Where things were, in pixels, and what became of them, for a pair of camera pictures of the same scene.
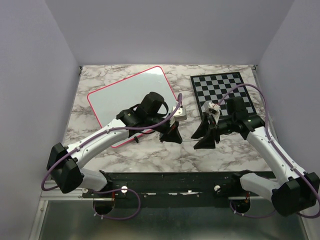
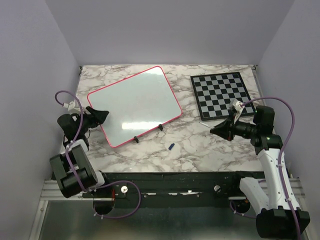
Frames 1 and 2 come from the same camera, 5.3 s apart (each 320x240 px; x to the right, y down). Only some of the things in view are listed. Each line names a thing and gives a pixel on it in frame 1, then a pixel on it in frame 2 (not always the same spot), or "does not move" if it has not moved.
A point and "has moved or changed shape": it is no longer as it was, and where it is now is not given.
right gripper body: [219, 130] to [231, 124]
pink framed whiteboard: [107, 102] does not move
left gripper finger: [175, 136] to [100, 116]
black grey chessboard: [217, 88] does not move
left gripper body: [166, 127] to [87, 121]
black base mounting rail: [174, 189] does not move
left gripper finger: [166, 137] to [99, 120]
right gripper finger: [208, 141] to [223, 130]
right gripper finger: [203, 128] to [222, 126]
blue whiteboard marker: [189, 140] has moved or changed shape
